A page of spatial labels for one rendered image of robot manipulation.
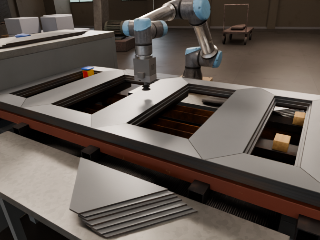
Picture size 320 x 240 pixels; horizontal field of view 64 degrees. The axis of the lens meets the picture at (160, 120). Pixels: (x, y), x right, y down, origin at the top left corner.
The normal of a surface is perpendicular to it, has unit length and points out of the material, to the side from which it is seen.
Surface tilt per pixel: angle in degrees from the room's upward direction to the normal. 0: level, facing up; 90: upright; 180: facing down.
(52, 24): 90
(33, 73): 90
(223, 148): 0
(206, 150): 0
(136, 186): 0
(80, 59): 90
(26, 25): 90
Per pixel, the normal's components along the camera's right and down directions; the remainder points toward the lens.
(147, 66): -0.46, 0.39
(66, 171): -0.04, -0.90
